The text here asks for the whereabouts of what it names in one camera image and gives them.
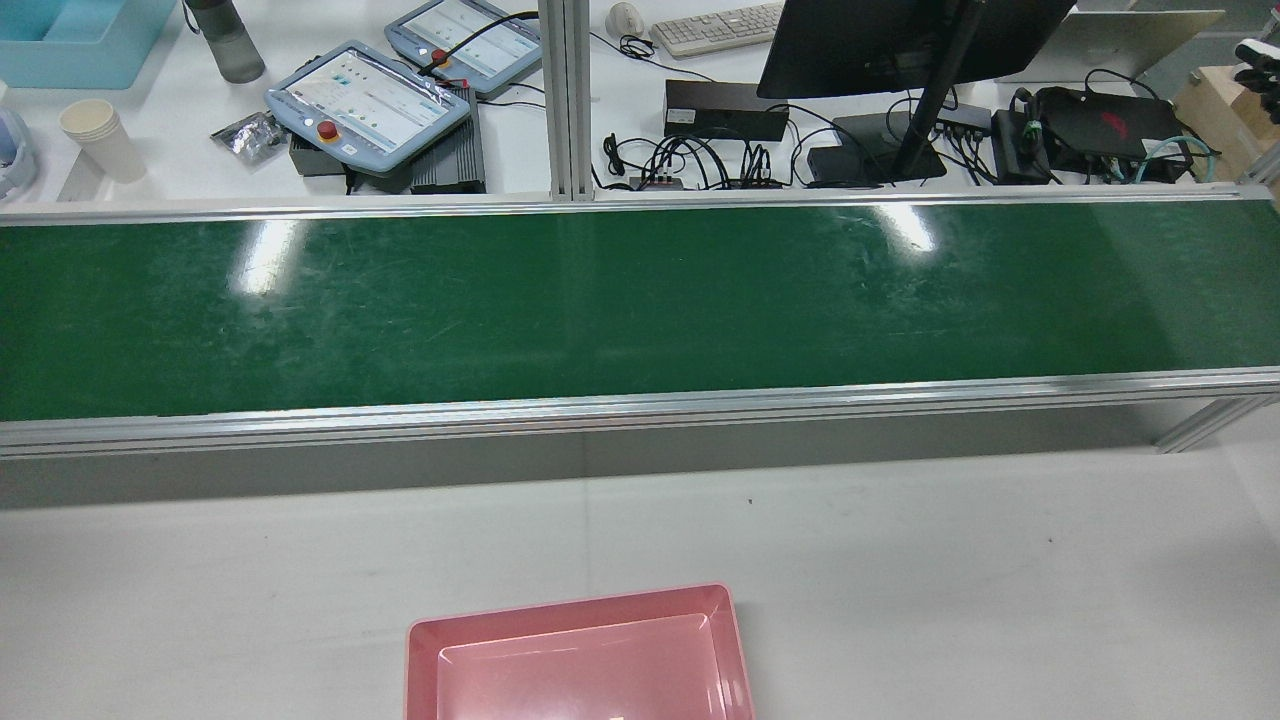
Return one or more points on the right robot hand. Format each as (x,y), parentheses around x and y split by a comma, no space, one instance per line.
(1262,62)

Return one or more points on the small black box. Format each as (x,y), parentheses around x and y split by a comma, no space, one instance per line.
(835,165)

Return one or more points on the black docking box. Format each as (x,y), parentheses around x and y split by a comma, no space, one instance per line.
(725,108)

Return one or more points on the pink plastic box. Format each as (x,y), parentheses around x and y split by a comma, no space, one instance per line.
(580,670)

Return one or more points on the silver laptop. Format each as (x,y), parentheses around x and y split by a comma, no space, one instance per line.
(1130,45)

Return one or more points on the black mini computer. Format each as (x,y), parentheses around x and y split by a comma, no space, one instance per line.
(1110,125)

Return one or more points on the black power adapter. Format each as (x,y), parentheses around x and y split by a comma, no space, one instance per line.
(1018,150)

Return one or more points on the black usb hub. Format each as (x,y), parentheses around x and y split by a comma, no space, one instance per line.
(965,118)

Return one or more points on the black monitor with stand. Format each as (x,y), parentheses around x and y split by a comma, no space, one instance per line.
(900,50)

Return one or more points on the white keyboard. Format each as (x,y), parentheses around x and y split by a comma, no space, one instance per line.
(715,30)

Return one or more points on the white computer mouse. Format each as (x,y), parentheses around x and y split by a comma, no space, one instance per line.
(625,20)

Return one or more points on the green conveyor belt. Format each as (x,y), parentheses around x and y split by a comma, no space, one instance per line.
(600,300)

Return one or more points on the teach pendant with red button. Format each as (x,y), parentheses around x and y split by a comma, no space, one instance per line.
(370,100)

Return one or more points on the crumpled silver foil packet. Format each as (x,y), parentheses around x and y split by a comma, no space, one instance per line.
(250,135)

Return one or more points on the dark grey water bottle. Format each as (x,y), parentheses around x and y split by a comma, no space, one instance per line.
(230,45)

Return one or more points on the stack of paper cups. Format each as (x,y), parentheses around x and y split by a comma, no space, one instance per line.
(105,145)

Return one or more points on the light blue plastic bin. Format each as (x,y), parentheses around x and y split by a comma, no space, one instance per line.
(80,62)

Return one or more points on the blue white round device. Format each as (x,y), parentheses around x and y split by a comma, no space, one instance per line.
(15,150)

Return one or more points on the aluminium profile post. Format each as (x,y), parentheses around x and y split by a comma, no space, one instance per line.
(565,100)

